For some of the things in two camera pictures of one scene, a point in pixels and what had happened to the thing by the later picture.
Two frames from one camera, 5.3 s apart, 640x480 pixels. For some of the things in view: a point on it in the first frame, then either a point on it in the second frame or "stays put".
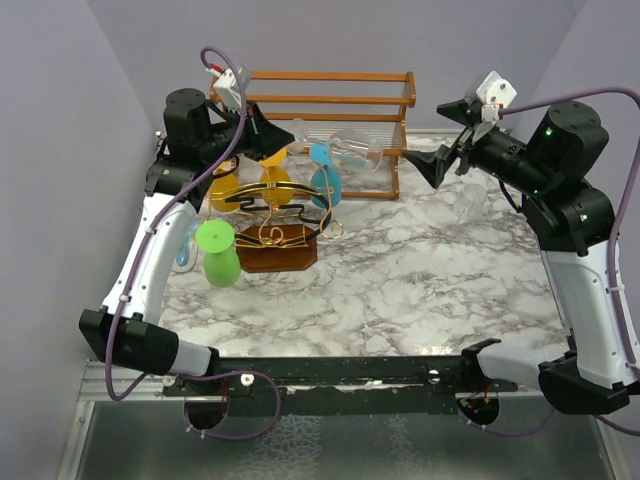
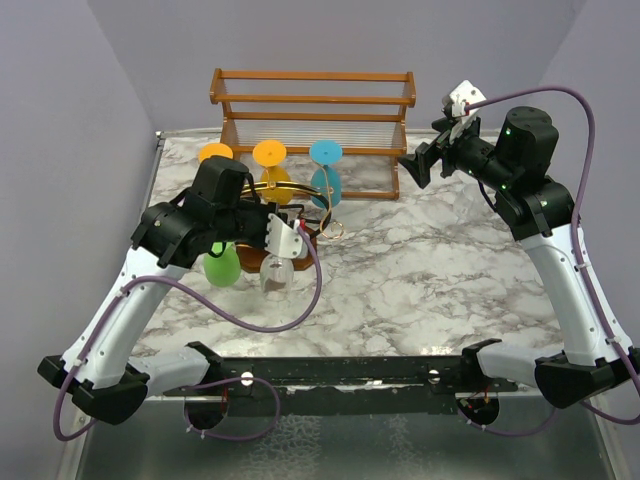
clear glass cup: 347,148 to 276,275
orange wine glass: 276,185 stays put
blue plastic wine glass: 325,181 stays put
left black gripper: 264,135 to 264,209
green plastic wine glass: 222,261 stays put
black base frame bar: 341,386 stays put
